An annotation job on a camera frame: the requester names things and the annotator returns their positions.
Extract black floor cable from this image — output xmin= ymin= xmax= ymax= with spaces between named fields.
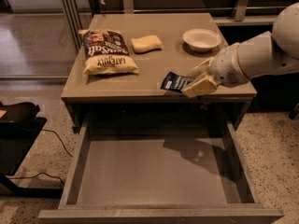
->
xmin=7 ymin=128 xmax=74 ymax=187

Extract grey cabinet counter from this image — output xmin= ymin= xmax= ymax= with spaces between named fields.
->
xmin=60 ymin=12 xmax=258 ymax=133

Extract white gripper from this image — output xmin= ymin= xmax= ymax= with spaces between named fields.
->
xmin=181 ymin=43 xmax=250 ymax=98

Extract metal shelf frame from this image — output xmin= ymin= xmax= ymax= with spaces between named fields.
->
xmin=65 ymin=0 xmax=299 ymax=44

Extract dark blue rxbar wrapper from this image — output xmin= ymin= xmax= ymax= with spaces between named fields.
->
xmin=161 ymin=72 xmax=193 ymax=92

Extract white bowl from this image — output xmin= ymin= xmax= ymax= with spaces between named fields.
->
xmin=182 ymin=29 xmax=221 ymax=52

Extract black side table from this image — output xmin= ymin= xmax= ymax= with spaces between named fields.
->
xmin=0 ymin=102 xmax=63 ymax=198

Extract Late July chips bag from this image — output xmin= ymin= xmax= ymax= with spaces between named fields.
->
xmin=78 ymin=29 xmax=138 ymax=77

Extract open grey top drawer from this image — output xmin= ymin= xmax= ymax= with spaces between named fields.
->
xmin=39 ymin=113 xmax=283 ymax=224

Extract yellow sponge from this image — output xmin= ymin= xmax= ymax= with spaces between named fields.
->
xmin=131 ymin=35 xmax=163 ymax=53

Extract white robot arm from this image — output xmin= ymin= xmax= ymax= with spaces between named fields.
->
xmin=182 ymin=3 xmax=299 ymax=97

